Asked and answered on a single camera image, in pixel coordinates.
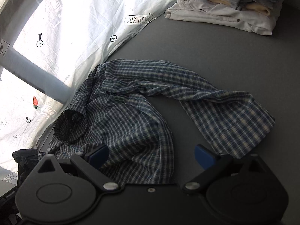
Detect blue plaid shirt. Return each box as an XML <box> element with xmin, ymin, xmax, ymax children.
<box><xmin>46</xmin><ymin>60</ymin><xmax>276</xmax><ymax>185</ymax></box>

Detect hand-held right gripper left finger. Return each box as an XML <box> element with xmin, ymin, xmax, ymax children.
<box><xmin>35</xmin><ymin>144</ymin><xmax>121</xmax><ymax>192</ymax></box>

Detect black garment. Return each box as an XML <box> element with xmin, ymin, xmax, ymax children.
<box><xmin>12</xmin><ymin>149</ymin><xmax>46</xmax><ymax>188</ymax></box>

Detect folded cream garment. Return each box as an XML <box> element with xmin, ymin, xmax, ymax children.
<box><xmin>208</xmin><ymin>0</ymin><xmax>272</xmax><ymax>17</ymax></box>

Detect white carrot print curtain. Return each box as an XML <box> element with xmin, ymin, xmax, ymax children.
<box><xmin>0</xmin><ymin>0</ymin><xmax>181</xmax><ymax>188</ymax></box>

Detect folded white garment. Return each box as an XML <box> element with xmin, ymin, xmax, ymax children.
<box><xmin>164</xmin><ymin>0</ymin><xmax>282</xmax><ymax>35</ymax></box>

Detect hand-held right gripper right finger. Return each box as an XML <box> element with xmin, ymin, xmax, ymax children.
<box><xmin>183</xmin><ymin>145</ymin><xmax>267</xmax><ymax>193</ymax></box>

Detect grey window frame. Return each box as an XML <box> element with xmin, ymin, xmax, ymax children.
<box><xmin>0</xmin><ymin>49</ymin><xmax>73</xmax><ymax>105</ymax></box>

